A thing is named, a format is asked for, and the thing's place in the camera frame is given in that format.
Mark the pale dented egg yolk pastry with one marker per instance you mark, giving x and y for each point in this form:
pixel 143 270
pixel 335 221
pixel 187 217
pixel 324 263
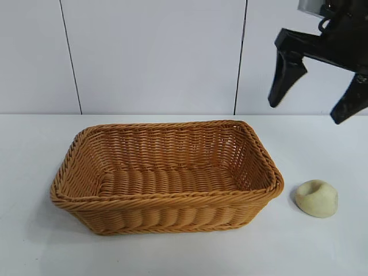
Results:
pixel 316 201

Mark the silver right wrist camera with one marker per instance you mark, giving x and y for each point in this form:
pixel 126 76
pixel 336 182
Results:
pixel 310 5

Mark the woven brown wicker basket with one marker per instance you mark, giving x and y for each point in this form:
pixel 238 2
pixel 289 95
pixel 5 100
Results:
pixel 172 212

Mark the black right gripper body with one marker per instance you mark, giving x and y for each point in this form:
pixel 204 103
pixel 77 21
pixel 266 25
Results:
pixel 345 43

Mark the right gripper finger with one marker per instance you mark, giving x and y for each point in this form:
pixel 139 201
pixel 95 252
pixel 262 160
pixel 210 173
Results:
pixel 284 77
pixel 353 100

